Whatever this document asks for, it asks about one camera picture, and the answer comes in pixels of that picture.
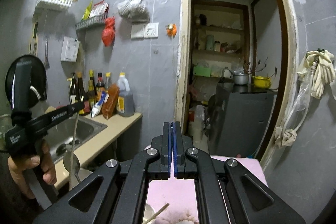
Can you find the red plastic bag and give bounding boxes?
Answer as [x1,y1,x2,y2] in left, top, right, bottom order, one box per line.
[101,17,116,47]

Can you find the clear bag on wall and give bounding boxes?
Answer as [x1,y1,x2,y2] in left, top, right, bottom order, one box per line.
[117,0,150,23]

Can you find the orange spice packet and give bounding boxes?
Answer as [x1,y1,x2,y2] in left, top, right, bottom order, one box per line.
[101,83,120,120]

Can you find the hanging metal utensil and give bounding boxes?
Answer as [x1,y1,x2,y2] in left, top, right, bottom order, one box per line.
[44,40,50,69]

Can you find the blue white packet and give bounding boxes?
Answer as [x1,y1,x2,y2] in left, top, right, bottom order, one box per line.
[91,91,109,118]

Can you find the white wall socket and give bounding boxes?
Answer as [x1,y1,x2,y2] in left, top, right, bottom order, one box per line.
[130,23,159,39]

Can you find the small steel pot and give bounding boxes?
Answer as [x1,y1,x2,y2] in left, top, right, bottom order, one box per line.
[232,73,249,85]

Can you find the white utensil holder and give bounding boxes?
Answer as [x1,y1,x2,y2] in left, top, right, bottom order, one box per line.
[142,203,155,224]

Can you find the red cap sauce bottle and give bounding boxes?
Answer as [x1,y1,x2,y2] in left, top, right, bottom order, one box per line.
[96,73,105,101]

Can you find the black wok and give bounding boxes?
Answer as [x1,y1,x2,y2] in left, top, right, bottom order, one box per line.
[5,55,47,110]

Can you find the large oil jug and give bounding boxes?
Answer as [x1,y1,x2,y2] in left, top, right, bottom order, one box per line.
[116,72,134,117]

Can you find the hanging wooden spatula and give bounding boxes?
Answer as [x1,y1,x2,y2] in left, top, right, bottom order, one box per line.
[29,22,38,56]

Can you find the yellow cap sauce bottle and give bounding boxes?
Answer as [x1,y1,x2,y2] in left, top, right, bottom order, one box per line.
[88,70,97,108]

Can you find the clear yellow cap bottle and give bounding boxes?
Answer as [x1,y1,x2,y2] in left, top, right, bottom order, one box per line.
[105,72,112,90]

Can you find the black pump bottle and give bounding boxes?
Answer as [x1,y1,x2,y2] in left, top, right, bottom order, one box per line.
[69,73,77,104]

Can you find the dark soy sauce bottle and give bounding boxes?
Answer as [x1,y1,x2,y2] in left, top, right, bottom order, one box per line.
[77,72,91,116]

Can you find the large silver spoon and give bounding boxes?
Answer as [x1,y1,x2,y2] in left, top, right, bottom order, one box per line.
[63,150,81,183]

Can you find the pink cloth table cover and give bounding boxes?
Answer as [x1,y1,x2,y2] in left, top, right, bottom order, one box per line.
[142,144,268,224]

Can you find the white hose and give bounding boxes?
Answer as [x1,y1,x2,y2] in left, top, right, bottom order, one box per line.
[274,97,313,149]

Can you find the wooden storage shelf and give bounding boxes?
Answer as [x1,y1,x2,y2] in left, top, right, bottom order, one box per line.
[190,0,250,78]

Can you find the white paper box holder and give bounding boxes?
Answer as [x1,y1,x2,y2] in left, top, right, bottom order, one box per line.
[60,36,80,63]

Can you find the cream rubber gloves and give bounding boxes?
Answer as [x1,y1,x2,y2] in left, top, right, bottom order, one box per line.
[297,49,335,99]

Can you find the dark cabinet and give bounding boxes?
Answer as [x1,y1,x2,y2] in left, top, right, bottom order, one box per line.
[208,83,276,157]

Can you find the yellow bowl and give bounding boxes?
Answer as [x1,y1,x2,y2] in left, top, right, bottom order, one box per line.
[252,76,271,89]

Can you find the steel kitchen sink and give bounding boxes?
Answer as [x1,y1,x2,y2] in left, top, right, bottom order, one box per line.
[45,117,107,163]

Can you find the grey wall shelf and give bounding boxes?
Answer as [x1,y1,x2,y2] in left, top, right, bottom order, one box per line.
[75,12,108,31]

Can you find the green box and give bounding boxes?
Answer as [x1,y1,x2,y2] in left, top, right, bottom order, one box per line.
[193,65,211,77]

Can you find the orange wall hook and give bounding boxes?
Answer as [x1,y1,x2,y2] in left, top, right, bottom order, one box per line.
[166,23,177,38]

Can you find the person left hand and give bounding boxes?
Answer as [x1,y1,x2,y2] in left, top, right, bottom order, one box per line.
[7,140,57,199]

